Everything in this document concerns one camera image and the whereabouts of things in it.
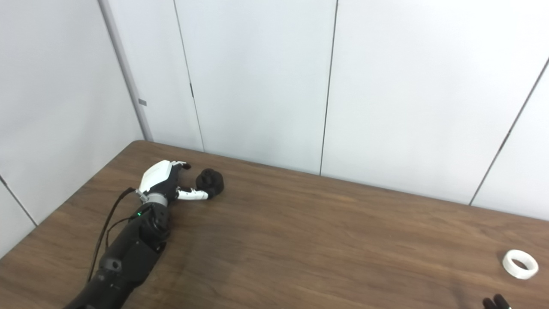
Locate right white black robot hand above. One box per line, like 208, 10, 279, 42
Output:
483, 294, 513, 309

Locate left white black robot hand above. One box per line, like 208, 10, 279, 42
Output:
136, 160, 209, 202

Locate white plastic ring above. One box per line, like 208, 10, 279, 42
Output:
502, 249, 539, 280

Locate round black plastic part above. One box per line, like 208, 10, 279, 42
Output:
196, 169, 224, 199

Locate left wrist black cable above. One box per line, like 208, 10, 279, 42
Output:
87, 187, 138, 284

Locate grey wall corner trim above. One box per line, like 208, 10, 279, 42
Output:
98, 0, 154, 142

